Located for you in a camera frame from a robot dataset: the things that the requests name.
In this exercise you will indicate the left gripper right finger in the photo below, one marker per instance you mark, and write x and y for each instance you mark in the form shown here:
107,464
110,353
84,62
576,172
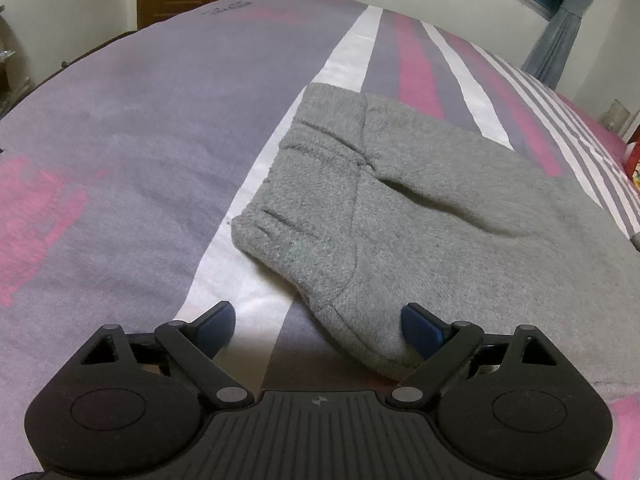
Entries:
502,404

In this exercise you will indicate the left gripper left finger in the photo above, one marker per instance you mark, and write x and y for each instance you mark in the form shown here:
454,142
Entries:
132,403

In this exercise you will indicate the grey sweatpants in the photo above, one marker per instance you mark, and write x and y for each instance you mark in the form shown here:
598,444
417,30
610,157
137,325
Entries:
370,205

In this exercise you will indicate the striped pink purple bedsheet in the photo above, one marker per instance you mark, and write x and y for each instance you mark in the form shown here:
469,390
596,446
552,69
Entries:
120,177

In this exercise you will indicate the colourful folded quilt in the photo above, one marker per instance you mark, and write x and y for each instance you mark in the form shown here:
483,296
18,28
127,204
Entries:
631,163

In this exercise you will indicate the glass jar on nightstand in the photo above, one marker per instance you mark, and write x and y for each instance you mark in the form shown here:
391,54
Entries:
615,117

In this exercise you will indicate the wooden shelf with clutter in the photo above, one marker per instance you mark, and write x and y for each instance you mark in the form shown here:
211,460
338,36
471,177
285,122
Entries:
15,79

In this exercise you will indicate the right grey curtain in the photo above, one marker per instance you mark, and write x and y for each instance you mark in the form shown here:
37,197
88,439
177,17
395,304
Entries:
547,59

